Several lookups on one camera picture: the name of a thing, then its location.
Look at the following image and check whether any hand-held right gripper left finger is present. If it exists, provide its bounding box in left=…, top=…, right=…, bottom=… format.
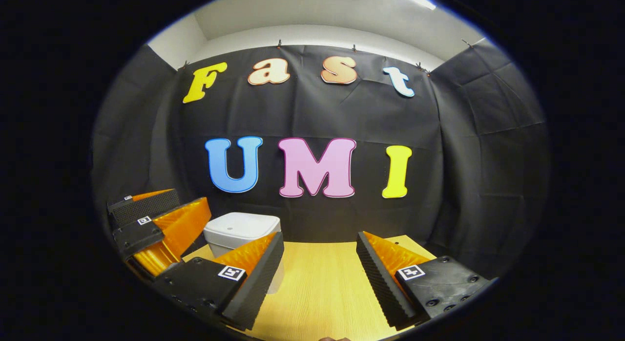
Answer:
left=151, top=232, right=285, bottom=331

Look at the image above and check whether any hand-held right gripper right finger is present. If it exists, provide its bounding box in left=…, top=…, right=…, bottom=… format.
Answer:
left=356, top=231, right=491, bottom=331

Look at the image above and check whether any white desktop garbage bin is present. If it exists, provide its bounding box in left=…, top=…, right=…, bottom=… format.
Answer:
left=203, top=213, right=285, bottom=295

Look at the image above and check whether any wooden desktop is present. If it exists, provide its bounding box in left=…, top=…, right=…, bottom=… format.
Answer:
left=182, top=235, right=438, bottom=341

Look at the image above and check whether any black backdrop cloth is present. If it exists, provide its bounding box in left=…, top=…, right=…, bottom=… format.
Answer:
left=90, top=38, right=552, bottom=283

